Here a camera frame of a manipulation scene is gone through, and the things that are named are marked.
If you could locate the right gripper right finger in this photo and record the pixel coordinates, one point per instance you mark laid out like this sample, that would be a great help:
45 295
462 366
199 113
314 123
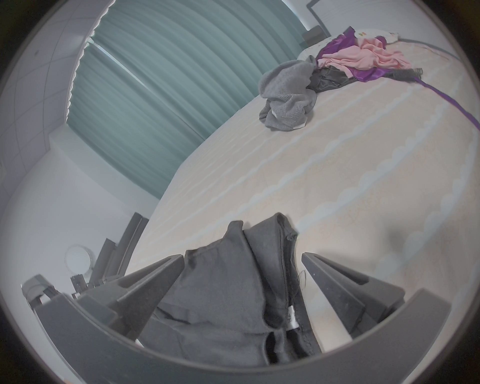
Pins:
333 296

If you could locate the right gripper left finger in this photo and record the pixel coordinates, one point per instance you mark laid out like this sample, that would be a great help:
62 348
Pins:
150 296

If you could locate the black T-shirt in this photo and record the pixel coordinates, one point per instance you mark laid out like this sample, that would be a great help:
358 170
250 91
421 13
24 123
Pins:
225 292

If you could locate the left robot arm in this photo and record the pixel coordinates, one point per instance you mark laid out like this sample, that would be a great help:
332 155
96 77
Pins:
37 287

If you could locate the bed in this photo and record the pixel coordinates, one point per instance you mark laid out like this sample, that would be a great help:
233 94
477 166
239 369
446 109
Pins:
356 168

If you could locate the pile of clothes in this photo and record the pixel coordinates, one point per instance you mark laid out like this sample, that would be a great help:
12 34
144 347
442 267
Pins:
360 56

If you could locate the black chest of drawers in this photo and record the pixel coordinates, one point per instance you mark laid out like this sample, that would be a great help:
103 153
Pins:
133 236

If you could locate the round white mirror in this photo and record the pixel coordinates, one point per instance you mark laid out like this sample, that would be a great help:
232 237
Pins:
78 259

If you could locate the blue-green curtain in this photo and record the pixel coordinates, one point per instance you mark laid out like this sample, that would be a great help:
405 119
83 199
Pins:
206 56
123 123

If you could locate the grey garment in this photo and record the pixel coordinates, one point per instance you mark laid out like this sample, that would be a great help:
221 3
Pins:
285 93

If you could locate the grey bedside table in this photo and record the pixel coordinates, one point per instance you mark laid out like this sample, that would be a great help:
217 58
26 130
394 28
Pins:
313 35

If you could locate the white printed pillow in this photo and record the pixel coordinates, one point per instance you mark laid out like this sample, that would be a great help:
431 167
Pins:
390 37

